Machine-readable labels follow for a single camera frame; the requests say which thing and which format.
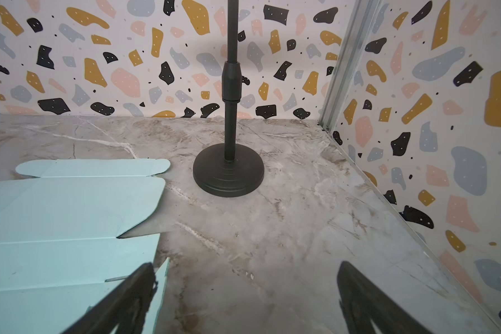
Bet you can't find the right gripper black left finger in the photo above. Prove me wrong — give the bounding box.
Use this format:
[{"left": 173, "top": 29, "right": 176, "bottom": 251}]
[{"left": 65, "top": 262, "right": 157, "bottom": 334}]

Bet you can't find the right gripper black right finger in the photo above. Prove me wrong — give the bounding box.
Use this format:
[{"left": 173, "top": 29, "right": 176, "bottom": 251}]
[{"left": 337, "top": 261, "right": 429, "bottom": 333}]

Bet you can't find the flat mint paper box blank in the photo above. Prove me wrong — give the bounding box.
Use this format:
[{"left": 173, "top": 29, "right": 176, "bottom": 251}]
[{"left": 0, "top": 159, "right": 171, "bottom": 333}]

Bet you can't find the black microphone stand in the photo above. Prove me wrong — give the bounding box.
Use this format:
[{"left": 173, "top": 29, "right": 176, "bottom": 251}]
[{"left": 193, "top": 1, "right": 264, "bottom": 198}]

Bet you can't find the aluminium right corner post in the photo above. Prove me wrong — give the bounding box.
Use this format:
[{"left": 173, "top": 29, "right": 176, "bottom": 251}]
[{"left": 318, "top": 0, "right": 381, "bottom": 134}]

